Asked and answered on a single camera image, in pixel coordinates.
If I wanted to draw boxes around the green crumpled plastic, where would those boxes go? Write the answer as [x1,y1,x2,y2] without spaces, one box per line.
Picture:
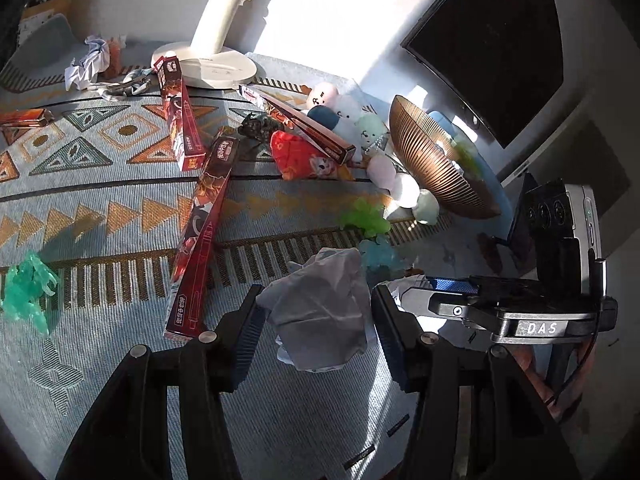
[339,197,392,238]

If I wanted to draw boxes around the orange crumpled wrapper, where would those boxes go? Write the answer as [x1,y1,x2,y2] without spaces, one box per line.
[106,36,128,72]

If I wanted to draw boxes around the red snack packet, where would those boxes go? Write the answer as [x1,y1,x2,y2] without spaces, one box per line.
[270,130,353,182]

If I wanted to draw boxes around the small white paper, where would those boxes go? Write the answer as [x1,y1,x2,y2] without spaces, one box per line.
[376,275,430,313]

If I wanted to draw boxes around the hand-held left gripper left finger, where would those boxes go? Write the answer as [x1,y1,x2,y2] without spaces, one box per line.
[55,284,266,480]

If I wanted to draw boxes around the white desk lamp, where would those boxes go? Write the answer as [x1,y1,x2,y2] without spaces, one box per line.
[151,0,277,90]

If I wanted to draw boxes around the black cable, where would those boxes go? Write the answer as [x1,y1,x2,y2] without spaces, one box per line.
[547,257,608,408]

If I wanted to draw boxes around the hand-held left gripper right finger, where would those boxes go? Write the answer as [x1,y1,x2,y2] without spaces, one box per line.
[371,285,582,480]

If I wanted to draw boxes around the bronze ribbed bowl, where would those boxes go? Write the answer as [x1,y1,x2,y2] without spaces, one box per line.
[389,95,502,220]

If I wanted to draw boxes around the long red box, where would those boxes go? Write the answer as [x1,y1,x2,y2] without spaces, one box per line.
[0,108,54,128]
[152,55,207,173]
[237,84,357,165]
[164,127,242,345]

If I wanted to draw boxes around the dark crumpled wrapper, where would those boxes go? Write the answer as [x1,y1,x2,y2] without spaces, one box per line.
[237,114,281,142]

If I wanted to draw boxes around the black monitor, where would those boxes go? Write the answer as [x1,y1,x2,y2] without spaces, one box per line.
[401,0,566,150]

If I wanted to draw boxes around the crumpled white paper ball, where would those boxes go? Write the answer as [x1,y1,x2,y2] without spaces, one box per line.
[64,35,112,92]

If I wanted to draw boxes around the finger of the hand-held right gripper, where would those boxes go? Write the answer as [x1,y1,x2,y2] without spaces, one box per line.
[395,286,493,333]
[429,276,482,297]

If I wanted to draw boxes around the light blue crumpled plastic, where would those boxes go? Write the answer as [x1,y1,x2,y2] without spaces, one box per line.
[359,237,408,273]

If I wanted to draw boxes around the cardboard box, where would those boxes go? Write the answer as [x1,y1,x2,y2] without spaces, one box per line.
[19,0,73,43]

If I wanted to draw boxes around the large white paper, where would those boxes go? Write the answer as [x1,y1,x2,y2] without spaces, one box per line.
[256,247,377,372]

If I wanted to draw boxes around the teal crumpled plastic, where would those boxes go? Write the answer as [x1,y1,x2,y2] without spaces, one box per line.
[1,250,63,337]

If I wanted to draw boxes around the pastel plush ball toy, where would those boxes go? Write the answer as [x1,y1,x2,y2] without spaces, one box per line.
[305,82,443,226]

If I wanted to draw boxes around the grey pad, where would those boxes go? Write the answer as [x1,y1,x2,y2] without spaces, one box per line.
[5,14,81,73]

